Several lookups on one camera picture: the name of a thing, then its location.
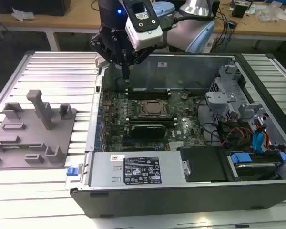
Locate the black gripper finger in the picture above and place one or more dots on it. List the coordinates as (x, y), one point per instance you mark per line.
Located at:
(141, 53)
(99, 43)

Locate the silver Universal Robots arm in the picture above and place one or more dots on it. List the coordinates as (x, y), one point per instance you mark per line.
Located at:
(181, 33)

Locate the black RAM slot bank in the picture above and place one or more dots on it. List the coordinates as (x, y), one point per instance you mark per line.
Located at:
(147, 95)
(152, 121)

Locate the long wooden desk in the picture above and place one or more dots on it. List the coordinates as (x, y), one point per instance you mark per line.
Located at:
(74, 16)

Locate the CPU with metal top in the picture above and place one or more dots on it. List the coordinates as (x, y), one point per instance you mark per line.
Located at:
(153, 107)

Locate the CPU socket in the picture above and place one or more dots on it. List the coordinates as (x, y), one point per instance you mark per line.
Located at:
(141, 112)

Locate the round coin battery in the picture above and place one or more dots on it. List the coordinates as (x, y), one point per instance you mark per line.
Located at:
(184, 96)

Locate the white power strip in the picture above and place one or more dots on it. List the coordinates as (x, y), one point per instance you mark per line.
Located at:
(208, 45)

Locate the large black box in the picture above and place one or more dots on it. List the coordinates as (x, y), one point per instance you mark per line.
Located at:
(33, 7)

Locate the black graphics card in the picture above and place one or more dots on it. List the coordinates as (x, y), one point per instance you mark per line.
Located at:
(147, 132)

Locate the crumpled white paper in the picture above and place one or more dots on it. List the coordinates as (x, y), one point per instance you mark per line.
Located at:
(22, 14)

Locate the grey metal drive cage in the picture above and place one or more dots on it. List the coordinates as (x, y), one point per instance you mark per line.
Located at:
(219, 97)

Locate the green motherboard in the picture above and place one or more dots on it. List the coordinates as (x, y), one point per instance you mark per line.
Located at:
(188, 133)

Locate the small black adapter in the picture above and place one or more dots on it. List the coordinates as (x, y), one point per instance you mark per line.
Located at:
(233, 24)

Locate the small black device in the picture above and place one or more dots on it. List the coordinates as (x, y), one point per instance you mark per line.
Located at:
(239, 10)

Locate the grey parts rack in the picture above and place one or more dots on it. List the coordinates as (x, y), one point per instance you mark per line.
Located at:
(28, 133)

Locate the silver power supply unit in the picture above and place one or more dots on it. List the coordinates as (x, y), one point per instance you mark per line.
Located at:
(105, 171)

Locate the black plastic bay cover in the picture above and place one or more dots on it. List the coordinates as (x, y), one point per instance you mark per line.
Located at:
(202, 164)

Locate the blue plastic case latch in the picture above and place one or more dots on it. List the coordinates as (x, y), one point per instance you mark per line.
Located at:
(72, 171)

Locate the clear plastic bags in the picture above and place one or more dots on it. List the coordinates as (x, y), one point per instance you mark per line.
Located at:
(271, 13)

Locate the hard disk in blue carrier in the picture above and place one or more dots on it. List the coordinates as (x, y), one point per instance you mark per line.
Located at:
(240, 158)

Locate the open black PC case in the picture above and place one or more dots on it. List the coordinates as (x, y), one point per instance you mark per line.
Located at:
(157, 202)

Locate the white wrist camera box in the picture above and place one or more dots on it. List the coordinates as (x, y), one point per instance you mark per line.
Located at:
(145, 35)

